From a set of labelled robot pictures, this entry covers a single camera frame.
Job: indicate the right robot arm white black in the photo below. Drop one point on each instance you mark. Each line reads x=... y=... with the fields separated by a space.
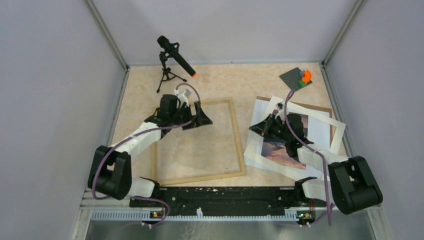
x=348 y=184

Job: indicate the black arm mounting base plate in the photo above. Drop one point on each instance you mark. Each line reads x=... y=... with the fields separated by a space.
x=233 y=201

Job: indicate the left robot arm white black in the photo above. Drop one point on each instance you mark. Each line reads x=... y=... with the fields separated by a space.
x=111 y=169

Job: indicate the black mini tripod stand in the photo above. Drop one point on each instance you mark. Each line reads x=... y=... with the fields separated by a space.
x=167 y=74

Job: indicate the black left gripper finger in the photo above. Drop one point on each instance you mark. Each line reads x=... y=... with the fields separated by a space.
x=201 y=119
x=188 y=127

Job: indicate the black microphone orange tip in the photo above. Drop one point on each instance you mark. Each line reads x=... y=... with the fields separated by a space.
x=171 y=50

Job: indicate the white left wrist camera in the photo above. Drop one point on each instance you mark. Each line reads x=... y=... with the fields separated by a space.
x=183 y=96

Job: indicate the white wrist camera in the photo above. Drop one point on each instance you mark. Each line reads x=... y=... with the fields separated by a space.
x=279 y=109
x=183 y=96

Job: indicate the aluminium front rail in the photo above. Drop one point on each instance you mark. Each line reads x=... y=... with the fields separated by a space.
x=119 y=210

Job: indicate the sunset cloud photo print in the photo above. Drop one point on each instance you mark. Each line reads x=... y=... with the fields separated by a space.
x=274 y=150

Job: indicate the brown cardboard backing board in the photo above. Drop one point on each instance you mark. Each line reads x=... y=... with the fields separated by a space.
x=318 y=107

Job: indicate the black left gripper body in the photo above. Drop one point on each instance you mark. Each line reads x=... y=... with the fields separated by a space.
x=182 y=115

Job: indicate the colourful toy brick stack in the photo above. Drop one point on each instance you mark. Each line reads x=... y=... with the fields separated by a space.
x=305 y=78

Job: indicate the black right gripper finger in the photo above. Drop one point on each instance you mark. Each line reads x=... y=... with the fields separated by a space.
x=262 y=131
x=266 y=123

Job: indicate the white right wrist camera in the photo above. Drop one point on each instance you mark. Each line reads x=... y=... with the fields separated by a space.
x=279 y=109

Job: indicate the grey building brick baseplate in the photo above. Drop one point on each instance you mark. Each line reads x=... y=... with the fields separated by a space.
x=291 y=78

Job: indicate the white mat board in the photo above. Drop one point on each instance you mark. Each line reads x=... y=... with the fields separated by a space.
x=337 y=130

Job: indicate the white paper sheet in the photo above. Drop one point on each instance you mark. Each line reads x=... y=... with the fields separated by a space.
x=259 y=162

